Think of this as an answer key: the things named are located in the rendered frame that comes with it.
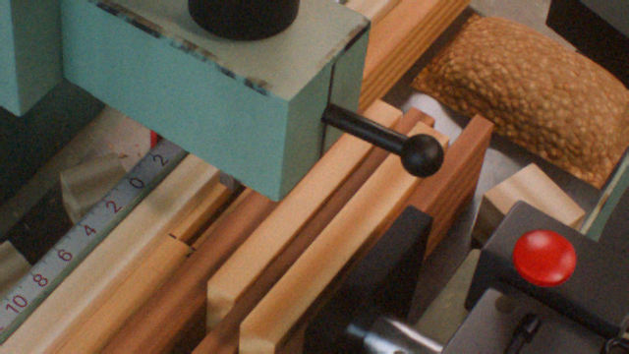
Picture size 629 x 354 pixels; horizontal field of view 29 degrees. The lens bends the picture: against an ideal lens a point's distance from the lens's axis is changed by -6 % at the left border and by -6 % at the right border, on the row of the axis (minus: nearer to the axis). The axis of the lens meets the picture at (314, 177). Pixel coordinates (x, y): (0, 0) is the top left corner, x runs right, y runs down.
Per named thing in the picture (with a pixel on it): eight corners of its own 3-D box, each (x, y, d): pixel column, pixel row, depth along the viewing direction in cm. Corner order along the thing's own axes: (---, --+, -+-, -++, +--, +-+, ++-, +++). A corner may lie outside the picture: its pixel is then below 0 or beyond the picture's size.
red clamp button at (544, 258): (554, 301, 55) (560, 288, 54) (499, 270, 56) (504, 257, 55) (582, 258, 57) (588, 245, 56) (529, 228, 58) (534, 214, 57)
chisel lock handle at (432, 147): (426, 194, 56) (433, 164, 55) (305, 127, 58) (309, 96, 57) (448, 167, 58) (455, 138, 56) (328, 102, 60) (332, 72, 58)
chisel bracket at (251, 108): (276, 228, 60) (290, 102, 54) (58, 98, 64) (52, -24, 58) (360, 137, 64) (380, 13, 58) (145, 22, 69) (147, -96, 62)
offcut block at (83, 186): (83, 242, 82) (79, 208, 79) (63, 205, 83) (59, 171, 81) (137, 220, 83) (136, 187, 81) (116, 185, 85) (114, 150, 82)
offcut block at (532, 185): (571, 252, 72) (586, 212, 69) (523, 286, 70) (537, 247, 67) (520, 202, 74) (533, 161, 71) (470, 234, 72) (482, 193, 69)
